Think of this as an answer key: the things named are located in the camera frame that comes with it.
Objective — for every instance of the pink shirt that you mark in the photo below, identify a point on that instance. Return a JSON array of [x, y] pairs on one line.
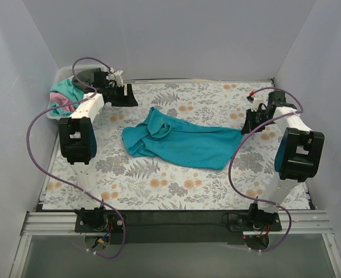
[[57, 99]]

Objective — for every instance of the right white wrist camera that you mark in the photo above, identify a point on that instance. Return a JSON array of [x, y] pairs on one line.
[[257, 102]]

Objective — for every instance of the teal t shirt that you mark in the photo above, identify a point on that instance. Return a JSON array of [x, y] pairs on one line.
[[180, 142]]

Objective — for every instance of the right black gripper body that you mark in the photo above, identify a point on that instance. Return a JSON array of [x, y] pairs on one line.
[[254, 118]]

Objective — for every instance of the mint green shirt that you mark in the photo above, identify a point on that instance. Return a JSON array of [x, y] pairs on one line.
[[66, 88]]

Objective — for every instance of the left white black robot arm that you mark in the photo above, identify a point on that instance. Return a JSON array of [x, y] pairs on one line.
[[78, 141]]

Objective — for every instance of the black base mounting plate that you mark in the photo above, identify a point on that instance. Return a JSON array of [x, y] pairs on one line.
[[172, 226]]

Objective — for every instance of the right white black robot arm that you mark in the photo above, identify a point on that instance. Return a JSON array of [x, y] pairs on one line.
[[297, 159]]

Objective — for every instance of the floral patterned table mat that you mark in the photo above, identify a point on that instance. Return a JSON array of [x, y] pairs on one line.
[[145, 183]]

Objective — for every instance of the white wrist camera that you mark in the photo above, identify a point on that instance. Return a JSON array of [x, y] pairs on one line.
[[257, 102], [116, 78]]

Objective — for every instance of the aluminium frame rail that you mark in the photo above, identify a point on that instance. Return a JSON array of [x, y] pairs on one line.
[[63, 223]]

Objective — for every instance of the white plastic laundry basket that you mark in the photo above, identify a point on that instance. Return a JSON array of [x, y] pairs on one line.
[[63, 73]]

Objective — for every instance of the dark grey shirt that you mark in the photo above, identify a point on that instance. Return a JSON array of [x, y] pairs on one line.
[[85, 79]]

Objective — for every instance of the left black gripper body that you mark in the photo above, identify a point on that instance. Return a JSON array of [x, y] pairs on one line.
[[121, 94]]

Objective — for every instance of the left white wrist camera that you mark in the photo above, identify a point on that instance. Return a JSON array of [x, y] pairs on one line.
[[116, 78]]

